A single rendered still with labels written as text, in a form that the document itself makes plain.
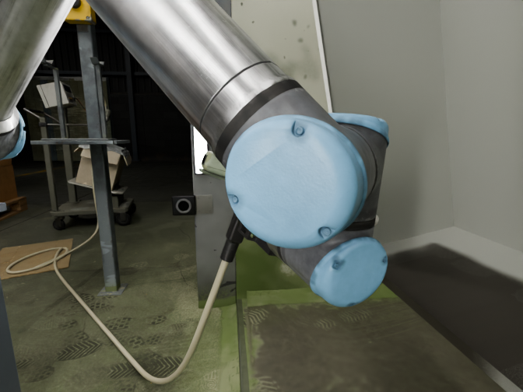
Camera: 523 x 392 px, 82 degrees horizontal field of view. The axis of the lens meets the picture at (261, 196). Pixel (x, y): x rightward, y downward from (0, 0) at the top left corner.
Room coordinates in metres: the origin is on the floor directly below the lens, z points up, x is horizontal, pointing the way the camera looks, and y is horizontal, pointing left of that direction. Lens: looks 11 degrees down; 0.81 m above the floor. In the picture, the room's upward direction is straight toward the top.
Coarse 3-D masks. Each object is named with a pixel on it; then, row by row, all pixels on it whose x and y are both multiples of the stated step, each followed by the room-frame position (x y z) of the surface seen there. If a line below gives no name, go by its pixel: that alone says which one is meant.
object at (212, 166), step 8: (208, 152) 0.60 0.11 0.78; (208, 160) 0.59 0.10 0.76; (216, 160) 0.59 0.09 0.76; (200, 168) 0.61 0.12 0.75; (208, 168) 0.59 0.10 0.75; (216, 168) 0.59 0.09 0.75; (224, 168) 0.60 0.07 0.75; (216, 176) 0.59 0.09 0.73; (224, 176) 0.60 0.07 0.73; (376, 216) 0.77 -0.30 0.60; (232, 224) 0.63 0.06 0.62; (376, 224) 0.77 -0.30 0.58; (232, 232) 0.62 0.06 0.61; (232, 240) 0.62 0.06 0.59; (240, 240) 0.62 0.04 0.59; (224, 248) 0.62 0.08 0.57; (232, 248) 0.62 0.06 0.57; (224, 256) 0.62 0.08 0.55; (232, 256) 0.62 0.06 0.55
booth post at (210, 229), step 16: (224, 0) 1.32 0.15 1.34; (192, 144) 1.31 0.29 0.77; (192, 160) 1.31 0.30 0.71; (208, 176) 1.31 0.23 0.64; (208, 192) 1.31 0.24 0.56; (224, 192) 1.32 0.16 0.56; (224, 208) 1.32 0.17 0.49; (208, 224) 1.31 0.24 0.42; (224, 224) 1.32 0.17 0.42; (208, 240) 1.31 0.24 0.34; (224, 240) 1.32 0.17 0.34; (208, 256) 1.31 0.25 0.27; (208, 272) 1.31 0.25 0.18; (208, 288) 1.31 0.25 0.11; (224, 288) 1.32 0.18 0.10; (224, 304) 1.32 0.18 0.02
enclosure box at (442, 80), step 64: (320, 0) 0.84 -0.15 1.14; (384, 0) 0.87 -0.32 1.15; (448, 0) 0.86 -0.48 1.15; (512, 0) 0.69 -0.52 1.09; (384, 64) 0.87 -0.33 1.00; (448, 64) 0.88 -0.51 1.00; (512, 64) 0.70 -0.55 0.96; (448, 128) 0.90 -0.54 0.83; (512, 128) 0.71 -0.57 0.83; (384, 192) 0.87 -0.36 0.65; (448, 192) 0.91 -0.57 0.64; (512, 192) 0.71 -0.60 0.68; (448, 256) 0.74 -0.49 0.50; (512, 256) 0.69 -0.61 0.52; (448, 320) 0.51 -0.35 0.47; (512, 320) 0.49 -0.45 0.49; (512, 384) 0.35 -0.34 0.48
